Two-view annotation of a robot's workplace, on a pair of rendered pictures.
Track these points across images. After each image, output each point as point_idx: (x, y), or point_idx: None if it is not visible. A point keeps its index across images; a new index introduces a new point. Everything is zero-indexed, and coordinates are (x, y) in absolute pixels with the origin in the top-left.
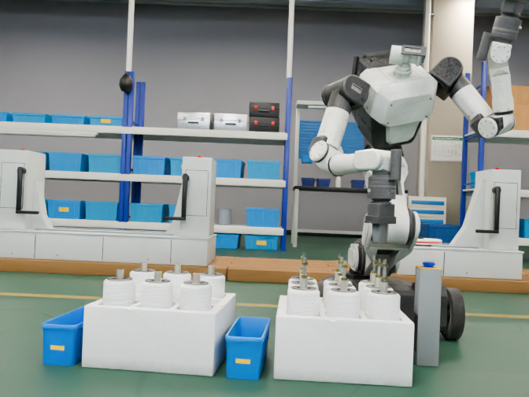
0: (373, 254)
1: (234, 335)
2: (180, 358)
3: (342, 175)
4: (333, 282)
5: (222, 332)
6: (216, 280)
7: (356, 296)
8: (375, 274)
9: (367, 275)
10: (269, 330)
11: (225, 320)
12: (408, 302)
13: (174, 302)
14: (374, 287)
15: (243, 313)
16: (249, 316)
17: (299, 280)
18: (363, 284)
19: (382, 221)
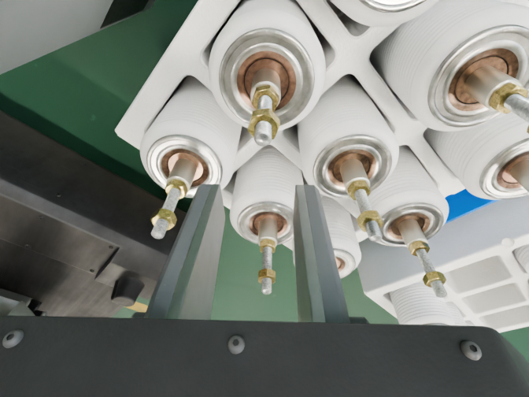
0: (17, 315)
1: (463, 198)
2: None
3: None
4: (340, 197)
5: (478, 209)
6: (442, 312)
7: (506, 5)
8: (180, 176)
9: (24, 295)
10: (248, 252)
11: (455, 231)
12: (5, 162)
13: (518, 284)
14: (312, 68)
15: (218, 304)
16: (219, 296)
17: (354, 257)
18: (231, 168)
19: (412, 363)
